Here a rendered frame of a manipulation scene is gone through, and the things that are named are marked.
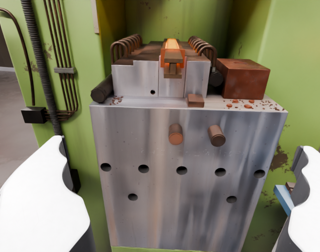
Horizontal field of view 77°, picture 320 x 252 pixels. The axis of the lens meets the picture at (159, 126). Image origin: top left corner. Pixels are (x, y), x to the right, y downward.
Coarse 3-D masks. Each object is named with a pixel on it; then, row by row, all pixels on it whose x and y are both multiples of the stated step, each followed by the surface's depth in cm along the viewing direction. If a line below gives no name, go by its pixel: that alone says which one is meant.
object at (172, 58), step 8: (168, 40) 60; (168, 48) 39; (176, 48) 39; (168, 56) 31; (176, 56) 32; (184, 56) 38; (160, 64) 39; (168, 64) 38; (176, 64) 33; (168, 72) 32; (176, 72) 32
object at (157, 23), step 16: (128, 0) 77; (144, 0) 77; (160, 0) 76; (176, 0) 76; (192, 0) 76; (208, 0) 76; (224, 0) 75; (128, 16) 79; (144, 16) 79; (160, 16) 79; (176, 16) 79; (192, 16) 78; (208, 16) 78; (224, 16) 78; (128, 32) 82; (144, 32) 82; (160, 32) 82; (176, 32) 81; (192, 32) 81; (208, 32) 81; (224, 32) 80; (224, 48) 83
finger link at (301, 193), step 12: (300, 156) 10; (312, 156) 10; (300, 168) 10; (312, 168) 9; (300, 180) 9; (312, 180) 8; (300, 192) 9; (312, 192) 8; (300, 204) 7; (312, 204) 7; (300, 216) 7; (312, 216) 7; (288, 228) 6; (300, 228) 6; (312, 228) 6; (288, 240) 6; (300, 240) 6; (312, 240) 6
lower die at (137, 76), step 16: (144, 48) 57; (160, 48) 57; (192, 48) 57; (112, 64) 41; (128, 64) 41; (144, 64) 41; (192, 64) 40; (208, 64) 40; (128, 80) 42; (144, 80) 42; (160, 80) 42; (176, 80) 42; (192, 80) 42; (160, 96) 44; (176, 96) 43
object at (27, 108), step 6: (24, 108) 60; (30, 108) 60; (36, 108) 60; (42, 108) 60; (24, 114) 60; (30, 114) 60; (36, 114) 60; (42, 114) 60; (24, 120) 61; (30, 120) 61; (36, 120) 60; (42, 120) 60
